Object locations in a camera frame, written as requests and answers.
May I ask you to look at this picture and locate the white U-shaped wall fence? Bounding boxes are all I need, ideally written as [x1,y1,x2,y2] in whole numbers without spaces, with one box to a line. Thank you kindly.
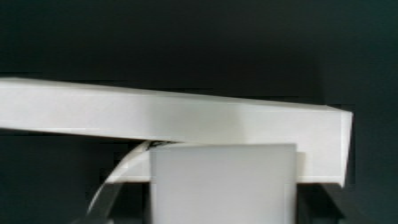
[0,78,353,183]

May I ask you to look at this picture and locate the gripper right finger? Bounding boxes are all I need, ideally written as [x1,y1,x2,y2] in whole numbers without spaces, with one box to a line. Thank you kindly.
[296,183,356,224]

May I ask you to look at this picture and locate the white stool leg with tag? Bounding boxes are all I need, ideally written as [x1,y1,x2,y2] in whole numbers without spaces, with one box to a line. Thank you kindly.
[152,144,297,224]

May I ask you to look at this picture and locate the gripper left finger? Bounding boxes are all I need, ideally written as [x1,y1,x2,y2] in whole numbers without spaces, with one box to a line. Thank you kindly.
[72,183,152,224]

